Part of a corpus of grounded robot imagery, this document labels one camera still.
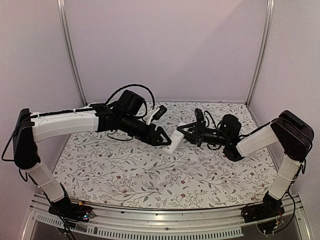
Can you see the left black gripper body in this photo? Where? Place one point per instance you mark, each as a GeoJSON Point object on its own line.
{"type": "Point", "coordinates": [148, 135]}

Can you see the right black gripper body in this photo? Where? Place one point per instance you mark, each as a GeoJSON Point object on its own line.
{"type": "Point", "coordinates": [200, 133]}

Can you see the white remote control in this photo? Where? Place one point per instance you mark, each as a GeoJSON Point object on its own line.
{"type": "Point", "coordinates": [176, 139]}

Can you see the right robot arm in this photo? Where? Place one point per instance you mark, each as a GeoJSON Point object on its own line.
{"type": "Point", "coordinates": [295, 136]}

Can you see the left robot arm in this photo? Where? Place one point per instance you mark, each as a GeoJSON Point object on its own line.
{"type": "Point", "coordinates": [97, 117]}

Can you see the floral patterned table mat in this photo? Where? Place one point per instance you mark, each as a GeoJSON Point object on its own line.
{"type": "Point", "coordinates": [112, 169]}

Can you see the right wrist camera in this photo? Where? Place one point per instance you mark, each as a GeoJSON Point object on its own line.
{"type": "Point", "coordinates": [199, 115]}

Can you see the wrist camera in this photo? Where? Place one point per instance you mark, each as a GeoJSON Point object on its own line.
{"type": "Point", "coordinates": [160, 112]}
{"type": "Point", "coordinates": [199, 115]}

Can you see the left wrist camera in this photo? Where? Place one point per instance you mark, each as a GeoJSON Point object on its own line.
{"type": "Point", "coordinates": [160, 112]}

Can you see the front aluminium rail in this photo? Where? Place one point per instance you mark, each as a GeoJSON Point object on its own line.
{"type": "Point", "coordinates": [124, 223]}

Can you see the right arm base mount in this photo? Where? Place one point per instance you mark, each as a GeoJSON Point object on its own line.
{"type": "Point", "coordinates": [269, 208]}

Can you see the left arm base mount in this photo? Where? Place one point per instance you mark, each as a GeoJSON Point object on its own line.
{"type": "Point", "coordinates": [76, 212]}

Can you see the right aluminium frame post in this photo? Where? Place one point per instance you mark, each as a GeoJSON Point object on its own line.
{"type": "Point", "coordinates": [262, 51]}

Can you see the aluminium frame post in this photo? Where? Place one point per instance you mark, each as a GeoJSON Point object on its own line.
{"type": "Point", "coordinates": [61, 6]}
{"type": "Point", "coordinates": [262, 51]}

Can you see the left aluminium frame post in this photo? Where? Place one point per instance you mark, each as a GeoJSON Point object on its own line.
{"type": "Point", "coordinates": [61, 6]}

